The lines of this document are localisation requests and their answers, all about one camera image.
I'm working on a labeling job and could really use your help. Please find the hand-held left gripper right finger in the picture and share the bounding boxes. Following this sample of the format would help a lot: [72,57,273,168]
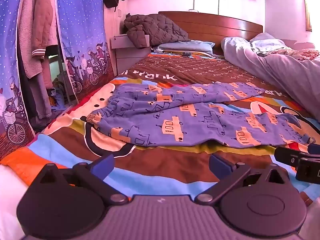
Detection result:
[195,154,295,205]

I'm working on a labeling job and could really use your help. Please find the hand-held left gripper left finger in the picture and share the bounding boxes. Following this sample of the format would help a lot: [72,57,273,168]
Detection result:
[32,154,128,205]

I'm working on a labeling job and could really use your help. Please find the blue car-print pants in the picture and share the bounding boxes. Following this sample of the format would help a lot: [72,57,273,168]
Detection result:
[86,81,316,148]

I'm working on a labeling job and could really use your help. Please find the colourful printed blanket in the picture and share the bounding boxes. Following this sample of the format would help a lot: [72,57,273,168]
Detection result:
[0,52,320,200]

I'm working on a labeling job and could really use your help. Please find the clothes pile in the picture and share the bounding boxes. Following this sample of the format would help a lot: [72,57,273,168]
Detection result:
[49,79,73,112]

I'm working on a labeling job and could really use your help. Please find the light grey duvet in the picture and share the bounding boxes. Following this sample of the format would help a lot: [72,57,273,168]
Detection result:
[221,37,320,123]

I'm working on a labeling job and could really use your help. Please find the dark hanging garment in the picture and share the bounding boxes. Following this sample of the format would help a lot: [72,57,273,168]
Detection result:
[17,42,53,130]

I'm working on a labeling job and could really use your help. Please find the floral quilt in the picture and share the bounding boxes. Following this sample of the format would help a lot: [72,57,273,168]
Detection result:
[271,48,320,62]

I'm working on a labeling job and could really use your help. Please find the white bed sheet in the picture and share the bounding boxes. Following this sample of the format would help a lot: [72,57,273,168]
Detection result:
[0,164,32,240]

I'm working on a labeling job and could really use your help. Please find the light blue pillow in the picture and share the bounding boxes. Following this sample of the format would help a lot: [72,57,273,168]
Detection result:
[249,32,288,53]

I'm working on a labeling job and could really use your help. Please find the white nightstand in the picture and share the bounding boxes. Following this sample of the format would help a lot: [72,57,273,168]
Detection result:
[110,34,150,77]

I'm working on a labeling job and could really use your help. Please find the wooden bed headboard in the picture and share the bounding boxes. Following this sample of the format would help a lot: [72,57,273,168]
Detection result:
[158,11,263,55]

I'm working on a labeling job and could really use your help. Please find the brown quilted jacket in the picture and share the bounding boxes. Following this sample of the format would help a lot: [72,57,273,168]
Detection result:
[124,13,192,49]

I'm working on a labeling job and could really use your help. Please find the beige fleece coat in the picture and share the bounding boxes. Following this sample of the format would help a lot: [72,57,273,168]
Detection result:
[17,0,48,79]

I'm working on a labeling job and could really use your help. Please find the pink quilted jacket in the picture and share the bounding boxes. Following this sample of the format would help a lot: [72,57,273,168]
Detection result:
[31,0,61,55]

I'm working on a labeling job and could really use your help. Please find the wall picture frame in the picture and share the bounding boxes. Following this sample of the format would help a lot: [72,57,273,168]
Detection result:
[302,0,313,32]

